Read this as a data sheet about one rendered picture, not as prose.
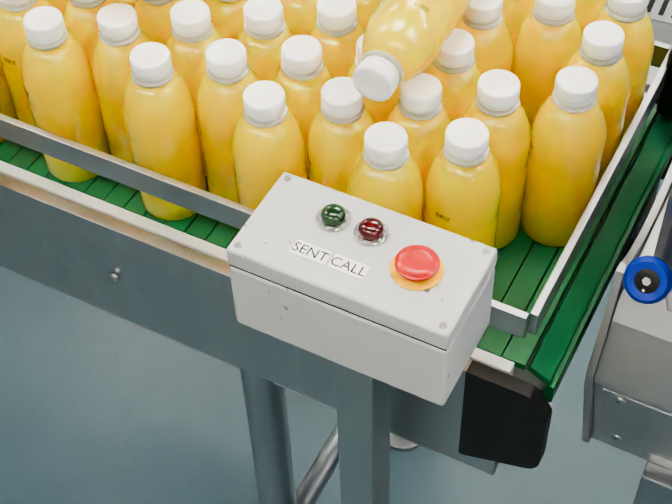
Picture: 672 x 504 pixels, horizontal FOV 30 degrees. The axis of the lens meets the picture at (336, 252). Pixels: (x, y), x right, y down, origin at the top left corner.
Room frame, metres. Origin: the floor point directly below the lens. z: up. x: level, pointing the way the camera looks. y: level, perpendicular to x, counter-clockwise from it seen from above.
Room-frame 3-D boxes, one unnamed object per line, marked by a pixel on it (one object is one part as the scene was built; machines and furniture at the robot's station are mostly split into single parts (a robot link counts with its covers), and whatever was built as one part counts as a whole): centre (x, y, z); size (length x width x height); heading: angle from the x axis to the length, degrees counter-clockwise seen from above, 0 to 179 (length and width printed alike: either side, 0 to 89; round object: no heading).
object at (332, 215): (0.70, 0.00, 1.11); 0.02 x 0.02 x 0.01
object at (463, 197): (0.79, -0.12, 0.99); 0.07 x 0.07 x 0.19
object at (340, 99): (0.85, -0.01, 1.09); 0.04 x 0.04 x 0.02
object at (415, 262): (0.64, -0.06, 1.11); 0.04 x 0.04 x 0.01
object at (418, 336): (0.66, -0.02, 1.05); 0.20 x 0.10 x 0.10; 61
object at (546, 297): (0.85, -0.27, 0.96); 0.40 x 0.01 x 0.03; 151
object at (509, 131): (0.86, -0.16, 0.99); 0.07 x 0.07 x 0.19
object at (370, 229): (0.68, -0.03, 1.11); 0.02 x 0.02 x 0.01
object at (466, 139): (0.79, -0.12, 1.09); 0.04 x 0.04 x 0.02
